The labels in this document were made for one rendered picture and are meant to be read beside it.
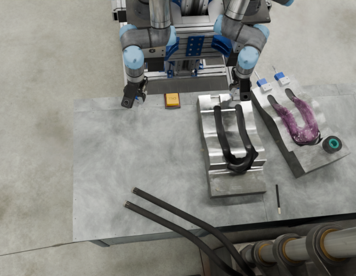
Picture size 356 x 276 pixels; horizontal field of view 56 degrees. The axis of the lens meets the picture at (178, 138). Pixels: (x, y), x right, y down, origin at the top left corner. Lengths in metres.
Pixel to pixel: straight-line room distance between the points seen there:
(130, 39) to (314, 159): 0.99
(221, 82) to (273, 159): 0.99
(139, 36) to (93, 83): 1.45
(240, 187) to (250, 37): 0.66
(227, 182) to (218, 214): 0.15
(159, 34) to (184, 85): 1.17
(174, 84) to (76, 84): 0.79
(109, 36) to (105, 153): 1.54
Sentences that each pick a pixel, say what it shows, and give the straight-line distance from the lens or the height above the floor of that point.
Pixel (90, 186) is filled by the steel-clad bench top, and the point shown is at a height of 0.80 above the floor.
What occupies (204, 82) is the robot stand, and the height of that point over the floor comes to 0.21.
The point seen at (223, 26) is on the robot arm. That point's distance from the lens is 1.42.
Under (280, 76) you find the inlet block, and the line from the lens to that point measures 1.87.
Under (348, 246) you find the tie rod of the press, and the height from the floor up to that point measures 1.65.
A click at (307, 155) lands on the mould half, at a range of 1.68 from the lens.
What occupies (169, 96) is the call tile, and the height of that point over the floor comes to 0.84.
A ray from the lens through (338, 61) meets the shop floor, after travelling 3.29.
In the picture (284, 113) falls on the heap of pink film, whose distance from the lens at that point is 1.72.
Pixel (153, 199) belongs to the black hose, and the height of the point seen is 0.85.
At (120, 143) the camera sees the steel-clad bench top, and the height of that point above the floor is 0.80.
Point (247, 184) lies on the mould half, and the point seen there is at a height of 0.86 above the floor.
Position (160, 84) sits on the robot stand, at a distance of 2.48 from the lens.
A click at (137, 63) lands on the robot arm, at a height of 1.28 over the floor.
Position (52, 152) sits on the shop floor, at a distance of 2.59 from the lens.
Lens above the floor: 2.35
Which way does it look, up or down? 68 degrees down
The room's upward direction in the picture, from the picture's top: 11 degrees clockwise
